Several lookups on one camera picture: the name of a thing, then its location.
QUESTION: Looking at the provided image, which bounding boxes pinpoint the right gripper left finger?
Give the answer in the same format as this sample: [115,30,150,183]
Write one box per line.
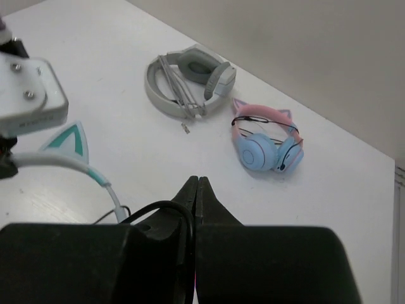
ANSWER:
[1,176,198,303]

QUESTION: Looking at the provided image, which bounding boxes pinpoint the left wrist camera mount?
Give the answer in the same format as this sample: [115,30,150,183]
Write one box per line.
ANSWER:
[1,53,69,138]

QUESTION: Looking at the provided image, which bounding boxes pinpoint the pink blue cat-ear headphones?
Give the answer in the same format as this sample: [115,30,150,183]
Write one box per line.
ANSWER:
[231,98,304,174]

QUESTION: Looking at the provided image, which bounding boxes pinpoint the teal cat-ear headphones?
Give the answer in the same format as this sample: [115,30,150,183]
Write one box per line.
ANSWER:
[11,120,131,222]

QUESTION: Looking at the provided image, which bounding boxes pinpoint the black headphone cable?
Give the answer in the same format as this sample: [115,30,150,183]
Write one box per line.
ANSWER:
[91,199,196,251]

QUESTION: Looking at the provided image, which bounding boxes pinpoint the aluminium side rail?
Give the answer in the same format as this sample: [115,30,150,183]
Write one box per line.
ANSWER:
[391,159,404,303]

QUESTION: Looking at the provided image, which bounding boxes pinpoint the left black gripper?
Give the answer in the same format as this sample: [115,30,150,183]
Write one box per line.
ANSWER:
[0,37,31,181]

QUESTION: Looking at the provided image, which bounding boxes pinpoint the grey white headphones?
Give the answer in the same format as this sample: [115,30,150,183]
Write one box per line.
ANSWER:
[144,44,237,120]

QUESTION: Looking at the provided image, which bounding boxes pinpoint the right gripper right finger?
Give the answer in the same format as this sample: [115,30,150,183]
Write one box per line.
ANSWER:
[195,177,361,303]

